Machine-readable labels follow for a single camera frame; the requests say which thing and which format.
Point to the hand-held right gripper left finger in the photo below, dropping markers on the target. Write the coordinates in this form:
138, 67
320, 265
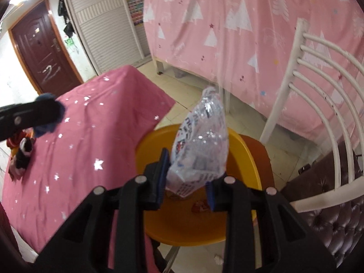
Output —
163, 173

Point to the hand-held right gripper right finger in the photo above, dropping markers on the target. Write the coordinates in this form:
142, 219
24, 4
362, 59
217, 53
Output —
210, 196

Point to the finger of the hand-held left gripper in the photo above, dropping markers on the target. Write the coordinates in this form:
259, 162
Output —
42, 113

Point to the yellow plastic basin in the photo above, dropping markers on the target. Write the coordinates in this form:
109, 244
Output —
182, 224

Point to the clear printed plastic bag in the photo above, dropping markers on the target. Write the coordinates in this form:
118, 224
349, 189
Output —
199, 148

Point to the red candy wrapper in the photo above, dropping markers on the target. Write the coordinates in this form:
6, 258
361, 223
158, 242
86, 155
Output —
199, 207

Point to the red snack packet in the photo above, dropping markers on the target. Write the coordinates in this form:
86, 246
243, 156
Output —
14, 142

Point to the stuffed toy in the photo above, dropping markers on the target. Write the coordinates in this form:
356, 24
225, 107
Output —
21, 159

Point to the pink star-print tablecloth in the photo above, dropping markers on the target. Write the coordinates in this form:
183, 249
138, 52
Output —
93, 125

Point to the orange plastic stool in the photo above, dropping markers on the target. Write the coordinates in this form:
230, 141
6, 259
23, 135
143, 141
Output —
261, 162

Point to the brown door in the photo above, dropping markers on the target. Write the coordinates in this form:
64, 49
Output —
42, 51

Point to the white paper scrap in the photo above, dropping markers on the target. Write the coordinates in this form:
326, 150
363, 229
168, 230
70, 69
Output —
219, 260

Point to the black hanging bag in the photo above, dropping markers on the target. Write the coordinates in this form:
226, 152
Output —
68, 30
62, 4

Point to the white louvered cabinet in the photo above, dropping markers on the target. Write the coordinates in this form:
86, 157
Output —
108, 34

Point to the white metal chair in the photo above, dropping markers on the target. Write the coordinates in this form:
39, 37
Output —
280, 113

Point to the purple tufted cushion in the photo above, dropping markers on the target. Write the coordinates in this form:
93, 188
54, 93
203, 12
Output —
335, 227

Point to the wooden bed frame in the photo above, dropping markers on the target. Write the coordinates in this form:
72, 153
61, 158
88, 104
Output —
159, 66

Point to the colourful wall chart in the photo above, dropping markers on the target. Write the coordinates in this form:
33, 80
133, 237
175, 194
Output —
135, 5

